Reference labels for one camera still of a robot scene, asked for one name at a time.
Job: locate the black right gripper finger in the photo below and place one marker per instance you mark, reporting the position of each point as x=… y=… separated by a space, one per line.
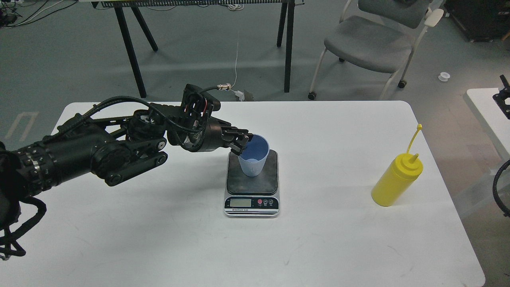
x=501 y=97

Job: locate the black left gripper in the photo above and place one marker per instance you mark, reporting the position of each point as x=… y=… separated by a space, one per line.
x=217 y=134

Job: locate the blue ribbed plastic cup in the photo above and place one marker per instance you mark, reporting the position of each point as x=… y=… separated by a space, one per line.
x=253 y=157

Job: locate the yellow squeeze bottle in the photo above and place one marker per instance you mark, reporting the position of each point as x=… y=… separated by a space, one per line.
x=402 y=172

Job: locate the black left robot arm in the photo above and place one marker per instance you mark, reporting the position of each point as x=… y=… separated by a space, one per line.
x=117 y=139

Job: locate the black digital kitchen scale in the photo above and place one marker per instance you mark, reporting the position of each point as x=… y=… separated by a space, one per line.
x=252 y=196

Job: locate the small white spool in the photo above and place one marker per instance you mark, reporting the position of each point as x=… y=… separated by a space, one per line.
x=444 y=76

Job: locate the black cabinet in corner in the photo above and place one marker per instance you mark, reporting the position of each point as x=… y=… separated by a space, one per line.
x=480 y=20

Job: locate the grey office chair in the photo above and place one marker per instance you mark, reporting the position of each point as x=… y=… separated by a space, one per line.
x=374 y=46

